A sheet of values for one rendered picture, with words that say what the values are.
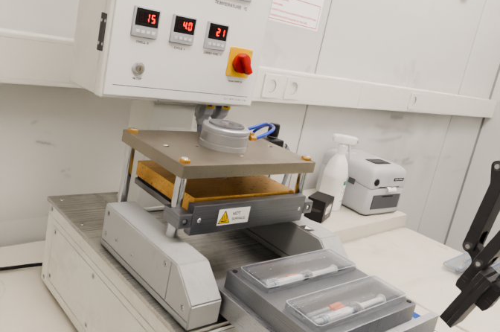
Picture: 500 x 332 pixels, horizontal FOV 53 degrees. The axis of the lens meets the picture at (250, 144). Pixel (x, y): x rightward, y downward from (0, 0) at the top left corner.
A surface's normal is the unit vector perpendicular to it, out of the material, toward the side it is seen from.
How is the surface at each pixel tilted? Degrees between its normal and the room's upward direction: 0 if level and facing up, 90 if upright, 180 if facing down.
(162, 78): 90
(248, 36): 90
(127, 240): 90
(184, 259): 0
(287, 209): 90
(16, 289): 0
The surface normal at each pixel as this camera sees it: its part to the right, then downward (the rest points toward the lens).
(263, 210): 0.64, 0.29
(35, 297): 0.20, -0.96
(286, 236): -0.74, 0.00
